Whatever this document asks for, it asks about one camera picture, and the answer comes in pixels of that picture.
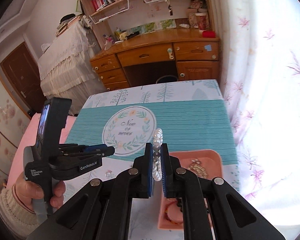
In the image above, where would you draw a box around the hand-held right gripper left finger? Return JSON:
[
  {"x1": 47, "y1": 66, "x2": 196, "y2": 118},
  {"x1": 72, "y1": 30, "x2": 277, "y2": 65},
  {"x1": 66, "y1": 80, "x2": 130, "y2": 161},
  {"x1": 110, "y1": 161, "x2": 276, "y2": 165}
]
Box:
[{"x1": 27, "y1": 142, "x2": 155, "y2": 240}]

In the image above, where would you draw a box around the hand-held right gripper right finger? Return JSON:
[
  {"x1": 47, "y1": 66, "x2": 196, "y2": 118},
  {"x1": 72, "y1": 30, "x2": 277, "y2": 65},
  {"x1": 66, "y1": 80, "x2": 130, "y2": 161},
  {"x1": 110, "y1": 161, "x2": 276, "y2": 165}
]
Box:
[{"x1": 161, "y1": 143, "x2": 285, "y2": 240}]

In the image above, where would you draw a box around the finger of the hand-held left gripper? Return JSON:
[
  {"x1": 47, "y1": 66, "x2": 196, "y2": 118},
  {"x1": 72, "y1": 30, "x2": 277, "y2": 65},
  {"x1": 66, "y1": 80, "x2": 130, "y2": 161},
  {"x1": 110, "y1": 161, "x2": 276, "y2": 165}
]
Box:
[
  {"x1": 59, "y1": 144, "x2": 107, "y2": 153},
  {"x1": 65, "y1": 146, "x2": 115, "y2": 159}
]

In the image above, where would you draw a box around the pink plastic tray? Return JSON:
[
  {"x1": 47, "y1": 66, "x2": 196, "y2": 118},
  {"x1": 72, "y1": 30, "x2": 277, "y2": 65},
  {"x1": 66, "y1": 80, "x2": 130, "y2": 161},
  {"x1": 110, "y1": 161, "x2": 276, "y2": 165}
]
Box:
[{"x1": 157, "y1": 149, "x2": 224, "y2": 230}]

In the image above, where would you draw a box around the pearl bracelet with pendant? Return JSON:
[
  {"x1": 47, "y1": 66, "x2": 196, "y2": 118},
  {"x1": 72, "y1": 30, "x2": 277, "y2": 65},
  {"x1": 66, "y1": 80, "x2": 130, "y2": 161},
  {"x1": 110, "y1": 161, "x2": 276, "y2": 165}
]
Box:
[{"x1": 151, "y1": 128, "x2": 164, "y2": 180}]

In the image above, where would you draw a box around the gold chain necklace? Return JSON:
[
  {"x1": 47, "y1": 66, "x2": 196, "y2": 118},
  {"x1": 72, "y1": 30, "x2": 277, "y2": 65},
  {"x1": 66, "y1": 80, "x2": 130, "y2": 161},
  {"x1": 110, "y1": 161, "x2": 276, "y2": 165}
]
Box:
[{"x1": 189, "y1": 159, "x2": 209, "y2": 178}]

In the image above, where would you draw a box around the red string bracelet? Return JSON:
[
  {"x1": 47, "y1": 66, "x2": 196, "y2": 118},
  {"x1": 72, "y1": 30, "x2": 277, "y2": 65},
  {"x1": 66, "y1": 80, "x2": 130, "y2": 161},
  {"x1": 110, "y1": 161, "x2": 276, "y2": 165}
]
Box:
[{"x1": 164, "y1": 201, "x2": 183, "y2": 225}]

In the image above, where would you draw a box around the person's left forearm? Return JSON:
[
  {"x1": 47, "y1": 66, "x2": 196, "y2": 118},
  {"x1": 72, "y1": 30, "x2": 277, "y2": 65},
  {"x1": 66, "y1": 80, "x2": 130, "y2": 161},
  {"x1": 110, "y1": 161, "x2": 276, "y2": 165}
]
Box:
[{"x1": 0, "y1": 186, "x2": 40, "y2": 239}]

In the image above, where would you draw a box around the person's left hand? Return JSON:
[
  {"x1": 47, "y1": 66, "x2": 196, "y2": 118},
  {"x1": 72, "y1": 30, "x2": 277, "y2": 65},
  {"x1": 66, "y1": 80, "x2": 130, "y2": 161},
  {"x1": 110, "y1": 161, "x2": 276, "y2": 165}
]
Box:
[{"x1": 12, "y1": 174, "x2": 67, "y2": 213}]

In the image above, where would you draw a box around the lace covered piano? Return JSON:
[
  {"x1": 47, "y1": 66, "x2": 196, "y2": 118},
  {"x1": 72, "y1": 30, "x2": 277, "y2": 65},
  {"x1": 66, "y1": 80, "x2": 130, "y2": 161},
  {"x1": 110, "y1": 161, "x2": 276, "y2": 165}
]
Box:
[{"x1": 37, "y1": 15, "x2": 103, "y2": 114}]

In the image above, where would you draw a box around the brown wooden door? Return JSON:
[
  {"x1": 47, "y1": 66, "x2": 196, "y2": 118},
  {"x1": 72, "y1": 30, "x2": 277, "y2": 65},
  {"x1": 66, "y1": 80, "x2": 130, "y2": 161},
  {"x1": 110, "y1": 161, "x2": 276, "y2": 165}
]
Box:
[{"x1": 0, "y1": 42, "x2": 47, "y2": 118}]

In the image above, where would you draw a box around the dark waste bin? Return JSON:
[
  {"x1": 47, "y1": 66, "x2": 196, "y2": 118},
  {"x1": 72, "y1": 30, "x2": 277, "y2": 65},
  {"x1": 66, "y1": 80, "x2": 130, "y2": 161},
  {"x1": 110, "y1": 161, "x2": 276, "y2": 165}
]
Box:
[{"x1": 156, "y1": 75, "x2": 178, "y2": 84}]

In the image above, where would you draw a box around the wooden desk with drawers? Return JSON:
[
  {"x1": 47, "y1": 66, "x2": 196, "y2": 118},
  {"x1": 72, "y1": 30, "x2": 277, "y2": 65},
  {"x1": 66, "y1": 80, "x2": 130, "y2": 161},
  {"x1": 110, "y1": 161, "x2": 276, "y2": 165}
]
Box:
[{"x1": 90, "y1": 27, "x2": 220, "y2": 92}]

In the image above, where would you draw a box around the stack of books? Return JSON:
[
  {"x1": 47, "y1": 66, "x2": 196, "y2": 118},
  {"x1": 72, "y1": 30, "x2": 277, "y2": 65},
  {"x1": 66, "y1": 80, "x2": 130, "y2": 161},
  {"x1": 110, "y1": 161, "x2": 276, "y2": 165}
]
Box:
[{"x1": 56, "y1": 14, "x2": 82, "y2": 37}]

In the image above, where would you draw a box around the white floral curtain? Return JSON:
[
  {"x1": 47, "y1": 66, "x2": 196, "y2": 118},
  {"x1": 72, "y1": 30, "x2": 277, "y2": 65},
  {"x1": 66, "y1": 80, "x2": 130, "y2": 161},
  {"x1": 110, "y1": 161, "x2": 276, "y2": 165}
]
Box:
[{"x1": 210, "y1": 0, "x2": 300, "y2": 225}]

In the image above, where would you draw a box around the wooden bookshelf hutch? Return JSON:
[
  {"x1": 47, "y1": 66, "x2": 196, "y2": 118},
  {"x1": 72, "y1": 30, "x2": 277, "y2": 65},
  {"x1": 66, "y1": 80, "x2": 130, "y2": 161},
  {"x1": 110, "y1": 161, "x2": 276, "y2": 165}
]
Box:
[{"x1": 74, "y1": 0, "x2": 215, "y2": 45}]

